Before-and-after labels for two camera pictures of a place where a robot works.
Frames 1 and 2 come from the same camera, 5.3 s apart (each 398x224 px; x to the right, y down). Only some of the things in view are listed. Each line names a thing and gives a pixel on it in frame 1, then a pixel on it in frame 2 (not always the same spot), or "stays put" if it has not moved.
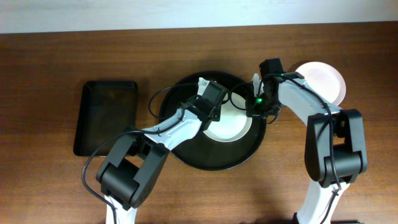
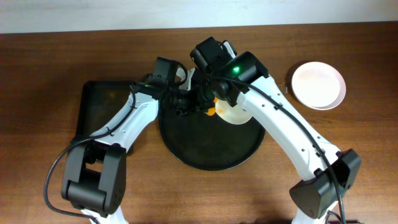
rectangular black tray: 106,109 stays put
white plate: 324,79 stays put
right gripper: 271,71 to 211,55
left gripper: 216,113 to 185,104
